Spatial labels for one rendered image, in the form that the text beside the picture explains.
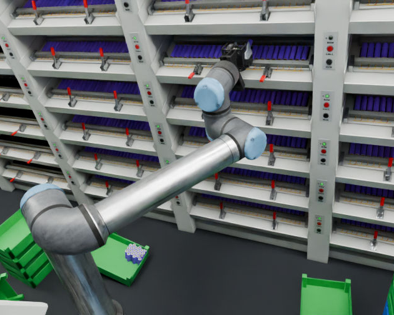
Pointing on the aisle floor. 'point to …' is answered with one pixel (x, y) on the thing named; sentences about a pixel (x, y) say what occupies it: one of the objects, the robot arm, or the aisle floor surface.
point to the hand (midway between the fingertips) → (246, 52)
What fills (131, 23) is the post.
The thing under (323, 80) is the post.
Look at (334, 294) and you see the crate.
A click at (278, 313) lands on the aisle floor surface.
